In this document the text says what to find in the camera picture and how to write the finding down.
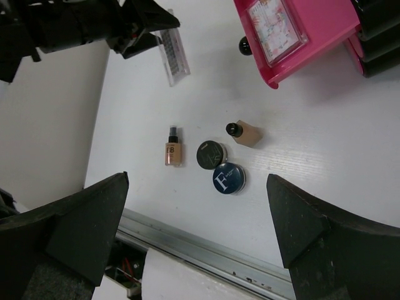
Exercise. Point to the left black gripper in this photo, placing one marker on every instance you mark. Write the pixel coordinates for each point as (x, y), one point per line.
(129, 28)

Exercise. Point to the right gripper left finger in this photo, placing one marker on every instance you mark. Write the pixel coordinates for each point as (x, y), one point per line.
(61, 250)

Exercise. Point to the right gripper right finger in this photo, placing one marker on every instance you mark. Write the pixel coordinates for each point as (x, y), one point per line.
(332, 253)

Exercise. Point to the floral clear makeup box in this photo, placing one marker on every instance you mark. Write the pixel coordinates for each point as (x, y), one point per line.
(279, 30)

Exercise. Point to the pink top drawer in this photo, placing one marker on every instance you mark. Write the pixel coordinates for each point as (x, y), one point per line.
(327, 24)

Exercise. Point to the black drawer organizer case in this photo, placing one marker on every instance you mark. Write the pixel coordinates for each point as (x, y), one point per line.
(377, 41)

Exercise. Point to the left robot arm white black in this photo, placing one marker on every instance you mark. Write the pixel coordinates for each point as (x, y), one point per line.
(53, 62)

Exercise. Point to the white foil-taped board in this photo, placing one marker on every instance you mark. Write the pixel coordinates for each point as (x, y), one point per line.
(155, 275)

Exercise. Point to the blue lid F powder jar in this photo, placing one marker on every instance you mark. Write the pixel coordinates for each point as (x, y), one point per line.
(229, 178)

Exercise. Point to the BB foundation pump bottle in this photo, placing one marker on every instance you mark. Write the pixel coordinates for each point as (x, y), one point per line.
(174, 148)

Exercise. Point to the square foundation bottle black cap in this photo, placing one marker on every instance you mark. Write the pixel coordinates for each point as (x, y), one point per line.
(244, 133)

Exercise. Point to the black lid powder jar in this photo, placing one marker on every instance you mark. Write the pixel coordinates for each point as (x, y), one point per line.
(210, 154)

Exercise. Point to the aluminium front rail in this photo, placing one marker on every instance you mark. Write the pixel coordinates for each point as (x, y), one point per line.
(203, 250)

